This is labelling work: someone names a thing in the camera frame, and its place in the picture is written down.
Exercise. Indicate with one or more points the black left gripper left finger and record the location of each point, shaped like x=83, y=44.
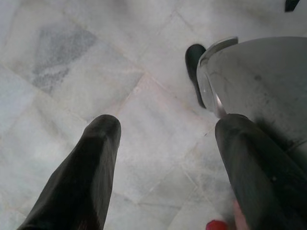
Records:
x=79, y=179

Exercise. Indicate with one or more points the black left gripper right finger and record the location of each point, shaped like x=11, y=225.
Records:
x=259, y=179

